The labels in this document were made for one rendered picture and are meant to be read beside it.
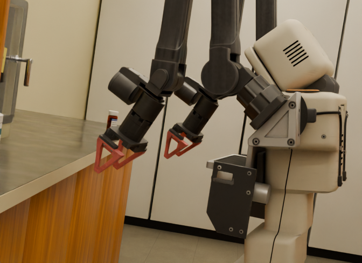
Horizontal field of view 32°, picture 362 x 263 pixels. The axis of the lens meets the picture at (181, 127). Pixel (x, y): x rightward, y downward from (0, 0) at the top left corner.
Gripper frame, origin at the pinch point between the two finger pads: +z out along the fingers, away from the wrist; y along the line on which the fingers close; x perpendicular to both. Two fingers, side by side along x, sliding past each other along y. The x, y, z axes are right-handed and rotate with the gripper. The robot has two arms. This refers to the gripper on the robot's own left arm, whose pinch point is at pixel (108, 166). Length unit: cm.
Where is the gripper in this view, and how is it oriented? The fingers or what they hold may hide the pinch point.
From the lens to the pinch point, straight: 143.1
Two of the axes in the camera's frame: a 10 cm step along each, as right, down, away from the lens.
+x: 7.6, 5.9, -2.5
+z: -5.5, 8.0, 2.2
